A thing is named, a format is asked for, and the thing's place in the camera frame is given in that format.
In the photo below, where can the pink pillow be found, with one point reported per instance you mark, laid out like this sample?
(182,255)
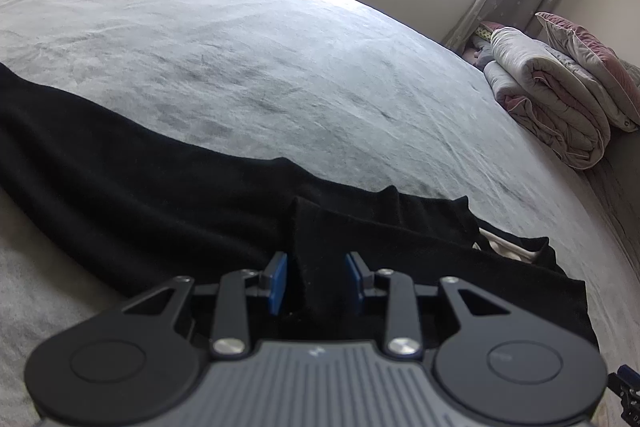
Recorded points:
(595,57)

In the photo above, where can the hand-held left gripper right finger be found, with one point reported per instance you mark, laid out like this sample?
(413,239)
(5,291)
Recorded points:
(354,282)

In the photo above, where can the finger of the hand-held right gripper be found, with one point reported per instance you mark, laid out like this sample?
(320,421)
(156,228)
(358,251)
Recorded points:
(627,387)

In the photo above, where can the folded grey and pink duvet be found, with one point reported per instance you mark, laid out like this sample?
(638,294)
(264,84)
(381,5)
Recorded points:
(550,107)

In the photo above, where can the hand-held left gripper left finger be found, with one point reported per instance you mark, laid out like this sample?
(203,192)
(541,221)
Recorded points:
(278,282)

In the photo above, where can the black garment with beige lining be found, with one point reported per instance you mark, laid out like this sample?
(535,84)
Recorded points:
(150,207)

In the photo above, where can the crumpled cloth bundle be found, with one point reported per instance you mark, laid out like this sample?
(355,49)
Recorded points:
(480,49)

